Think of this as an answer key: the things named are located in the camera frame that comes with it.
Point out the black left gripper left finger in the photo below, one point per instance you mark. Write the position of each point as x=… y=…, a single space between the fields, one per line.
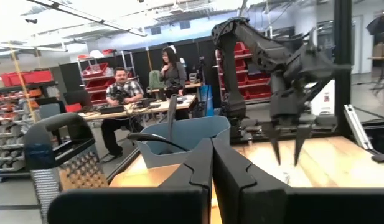
x=179 y=202

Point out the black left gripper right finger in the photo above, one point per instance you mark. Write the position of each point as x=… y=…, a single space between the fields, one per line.
x=272 y=205

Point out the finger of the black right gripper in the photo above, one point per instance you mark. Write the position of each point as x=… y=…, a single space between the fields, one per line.
x=302 y=137
x=274 y=137

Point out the black plastic ladle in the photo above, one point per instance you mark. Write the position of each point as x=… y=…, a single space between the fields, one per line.
x=154 y=140

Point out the black plastic serving spoon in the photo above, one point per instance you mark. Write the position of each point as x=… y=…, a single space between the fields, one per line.
x=172 y=115

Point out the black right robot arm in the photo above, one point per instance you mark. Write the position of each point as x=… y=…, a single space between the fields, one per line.
x=230 y=77

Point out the white trash bin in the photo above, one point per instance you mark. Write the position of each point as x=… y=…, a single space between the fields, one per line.
x=324 y=96

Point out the silver aluminium extrusion piece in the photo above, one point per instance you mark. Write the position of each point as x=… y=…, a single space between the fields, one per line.
x=353 y=127

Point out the blue-grey plastic bin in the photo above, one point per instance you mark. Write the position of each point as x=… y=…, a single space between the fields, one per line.
x=194 y=133

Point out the blue barrel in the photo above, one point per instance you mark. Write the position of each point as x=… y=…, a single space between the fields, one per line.
x=207 y=99

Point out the long wooden desk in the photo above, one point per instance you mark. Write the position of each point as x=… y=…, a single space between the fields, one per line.
x=160 y=105

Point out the black softbox lamp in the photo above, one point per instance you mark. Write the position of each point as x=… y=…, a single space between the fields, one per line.
x=380 y=29

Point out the person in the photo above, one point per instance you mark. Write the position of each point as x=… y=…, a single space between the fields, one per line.
x=174 y=73
x=123 y=90

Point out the green backpack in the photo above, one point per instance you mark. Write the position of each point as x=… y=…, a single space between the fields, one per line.
x=155 y=80

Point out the shelf of small parts bins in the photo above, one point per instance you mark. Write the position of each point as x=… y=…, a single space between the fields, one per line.
x=11 y=133

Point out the red storage crate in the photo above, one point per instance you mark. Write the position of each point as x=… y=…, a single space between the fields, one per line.
x=39 y=76
x=11 y=80

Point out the black overhead light bar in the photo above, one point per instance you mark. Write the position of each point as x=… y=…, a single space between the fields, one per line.
x=86 y=17

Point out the black aluminium rig frame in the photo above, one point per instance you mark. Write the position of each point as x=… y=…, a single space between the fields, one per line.
x=342 y=62

